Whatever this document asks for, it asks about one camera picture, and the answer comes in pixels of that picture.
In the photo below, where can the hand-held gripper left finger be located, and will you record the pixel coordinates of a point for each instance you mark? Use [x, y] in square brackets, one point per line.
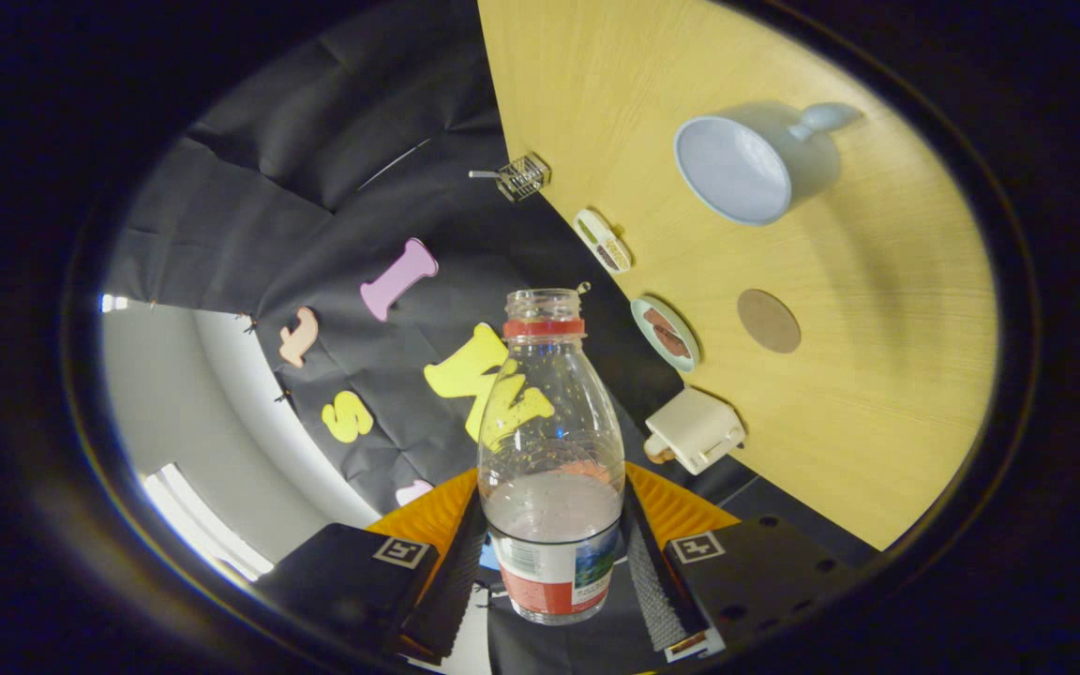
[343, 581]

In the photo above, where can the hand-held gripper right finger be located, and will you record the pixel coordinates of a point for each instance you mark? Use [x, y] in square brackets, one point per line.
[756, 572]

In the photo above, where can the clear juice bottle red label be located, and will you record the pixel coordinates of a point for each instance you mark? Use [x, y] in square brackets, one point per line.
[549, 553]

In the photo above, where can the brown round coaster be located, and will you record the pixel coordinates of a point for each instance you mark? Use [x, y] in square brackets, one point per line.
[769, 322]

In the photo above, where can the white cup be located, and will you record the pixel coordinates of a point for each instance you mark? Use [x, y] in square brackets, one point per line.
[737, 173]

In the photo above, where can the long ceiling light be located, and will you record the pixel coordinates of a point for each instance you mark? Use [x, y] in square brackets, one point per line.
[202, 525]

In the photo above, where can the brown toast slice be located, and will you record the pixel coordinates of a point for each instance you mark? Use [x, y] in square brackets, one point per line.
[659, 453]

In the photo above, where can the white toaster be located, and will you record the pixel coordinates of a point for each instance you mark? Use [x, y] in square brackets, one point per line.
[699, 427]

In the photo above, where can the brown meat piece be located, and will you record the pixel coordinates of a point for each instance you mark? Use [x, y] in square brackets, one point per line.
[676, 343]
[660, 322]

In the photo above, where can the pale green plate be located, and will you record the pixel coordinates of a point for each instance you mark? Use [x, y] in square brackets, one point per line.
[645, 330]

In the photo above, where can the wooden table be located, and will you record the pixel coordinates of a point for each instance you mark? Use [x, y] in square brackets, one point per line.
[877, 328]

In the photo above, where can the small ceiling light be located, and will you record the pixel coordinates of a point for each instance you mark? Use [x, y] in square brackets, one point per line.
[112, 303]

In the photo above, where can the white divided seed tray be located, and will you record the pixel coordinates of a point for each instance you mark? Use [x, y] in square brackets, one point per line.
[602, 241]

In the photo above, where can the black backdrop cloth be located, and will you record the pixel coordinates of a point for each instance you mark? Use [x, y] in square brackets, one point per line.
[315, 187]

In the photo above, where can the silver spoon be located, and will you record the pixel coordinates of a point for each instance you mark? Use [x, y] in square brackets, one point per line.
[484, 174]

